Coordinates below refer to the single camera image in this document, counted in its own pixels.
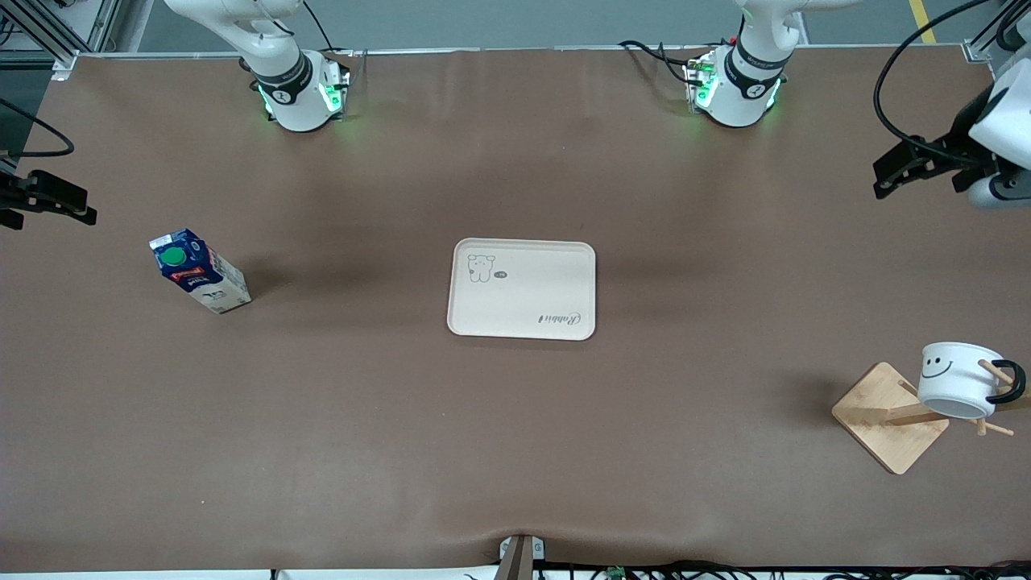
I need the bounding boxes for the blue milk carton green cap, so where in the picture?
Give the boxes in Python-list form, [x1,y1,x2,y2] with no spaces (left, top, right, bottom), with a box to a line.
[149,228,252,315]

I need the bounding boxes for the wooden mug tree stand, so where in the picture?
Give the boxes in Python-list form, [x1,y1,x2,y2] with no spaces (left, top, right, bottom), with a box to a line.
[831,358,1031,476]

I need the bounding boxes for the white smiley cup black handle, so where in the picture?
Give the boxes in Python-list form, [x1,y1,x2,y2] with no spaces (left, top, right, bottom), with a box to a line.
[917,342,1028,420]

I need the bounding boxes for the black right base cable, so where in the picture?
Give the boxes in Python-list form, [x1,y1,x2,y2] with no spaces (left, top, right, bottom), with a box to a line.
[302,0,355,57]

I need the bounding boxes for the beige tray with bear print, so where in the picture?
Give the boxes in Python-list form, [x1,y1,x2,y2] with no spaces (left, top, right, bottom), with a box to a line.
[447,238,597,342]

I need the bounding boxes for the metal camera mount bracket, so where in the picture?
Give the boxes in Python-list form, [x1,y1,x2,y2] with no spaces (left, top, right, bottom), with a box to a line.
[498,534,546,580]

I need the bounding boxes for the black left base cables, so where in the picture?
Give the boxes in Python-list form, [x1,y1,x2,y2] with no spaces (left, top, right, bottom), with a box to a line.
[619,40,702,85]

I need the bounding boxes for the brown table mat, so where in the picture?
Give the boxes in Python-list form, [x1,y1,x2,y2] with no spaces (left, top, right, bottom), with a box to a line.
[0,44,1031,574]

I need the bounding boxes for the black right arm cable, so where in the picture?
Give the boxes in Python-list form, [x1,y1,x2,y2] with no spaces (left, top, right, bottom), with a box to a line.
[0,97,75,158]

